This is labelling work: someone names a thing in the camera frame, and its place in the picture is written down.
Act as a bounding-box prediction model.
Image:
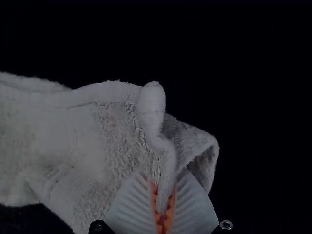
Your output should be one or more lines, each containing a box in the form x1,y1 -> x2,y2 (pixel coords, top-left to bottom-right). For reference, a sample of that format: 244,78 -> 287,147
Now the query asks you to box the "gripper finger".
165,167 -> 234,234
89,170 -> 163,234

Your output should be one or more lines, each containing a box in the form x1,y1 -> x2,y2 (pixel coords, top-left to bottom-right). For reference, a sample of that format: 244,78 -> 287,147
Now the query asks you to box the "pale towel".
0,71 -> 220,234

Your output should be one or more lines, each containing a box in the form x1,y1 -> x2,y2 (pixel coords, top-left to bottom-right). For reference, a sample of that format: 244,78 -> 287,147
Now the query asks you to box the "black mat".
0,0 -> 312,234

